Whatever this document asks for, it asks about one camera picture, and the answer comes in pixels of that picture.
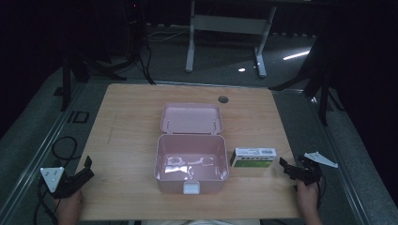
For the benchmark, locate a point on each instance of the black tripod stand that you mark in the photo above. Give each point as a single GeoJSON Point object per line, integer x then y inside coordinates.
{"type": "Point", "coordinates": [322, 78]}
{"type": "Point", "coordinates": [67, 72]}

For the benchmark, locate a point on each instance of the pink plastic box with lid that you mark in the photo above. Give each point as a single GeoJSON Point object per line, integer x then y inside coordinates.
{"type": "Point", "coordinates": [191, 150]}

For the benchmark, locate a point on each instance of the round grey table grommet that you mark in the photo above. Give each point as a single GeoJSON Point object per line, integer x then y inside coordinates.
{"type": "Point", "coordinates": [223, 99]}

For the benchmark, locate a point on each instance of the white and green medicine box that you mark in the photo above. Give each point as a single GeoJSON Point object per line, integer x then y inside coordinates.
{"type": "Point", "coordinates": [253, 157]}

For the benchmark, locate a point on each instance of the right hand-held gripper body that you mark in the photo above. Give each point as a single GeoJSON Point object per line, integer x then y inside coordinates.
{"type": "Point", "coordinates": [309, 168]}

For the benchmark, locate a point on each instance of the person's light clothing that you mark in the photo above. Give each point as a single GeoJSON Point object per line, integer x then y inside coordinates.
{"type": "Point", "coordinates": [200, 222]}

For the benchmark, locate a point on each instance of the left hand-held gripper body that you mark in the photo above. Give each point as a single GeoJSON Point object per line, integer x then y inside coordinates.
{"type": "Point", "coordinates": [59, 184]}

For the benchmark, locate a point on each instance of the white metal table frame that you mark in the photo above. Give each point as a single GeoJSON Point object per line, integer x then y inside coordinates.
{"type": "Point", "coordinates": [230, 24]}

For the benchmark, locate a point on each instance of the person's right hand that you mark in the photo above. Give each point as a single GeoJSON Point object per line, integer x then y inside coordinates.
{"type": "Point", "coordinates": [307, 197]}

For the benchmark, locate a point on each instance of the person's left hand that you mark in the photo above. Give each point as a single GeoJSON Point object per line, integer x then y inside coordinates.
{"type": "Point", "coordinates": [69, 207]}

